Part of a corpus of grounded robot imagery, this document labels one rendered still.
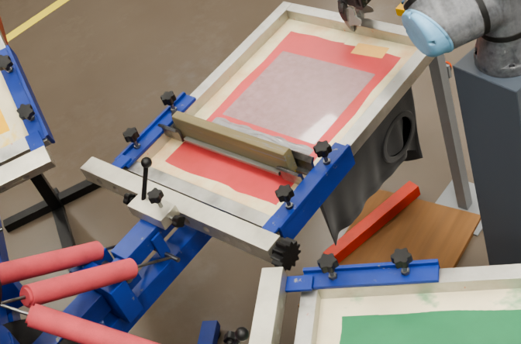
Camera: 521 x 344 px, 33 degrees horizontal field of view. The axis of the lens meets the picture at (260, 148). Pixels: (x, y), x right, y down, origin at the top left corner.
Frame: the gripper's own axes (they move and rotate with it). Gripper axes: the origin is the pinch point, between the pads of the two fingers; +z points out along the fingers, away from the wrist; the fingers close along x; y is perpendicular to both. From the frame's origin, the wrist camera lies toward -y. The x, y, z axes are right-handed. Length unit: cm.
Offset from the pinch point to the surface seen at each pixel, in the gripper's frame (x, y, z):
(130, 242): -98, 0, -6
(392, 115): -19.3, 22.4, 13.9
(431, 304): -76, 70, 3
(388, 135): -23.6, 22.7, 17.6
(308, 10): 0.0, -17.7, -0.9
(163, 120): -58, -28, -2
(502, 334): -76, 87, 3
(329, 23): -1.9, -8.7, 0.8
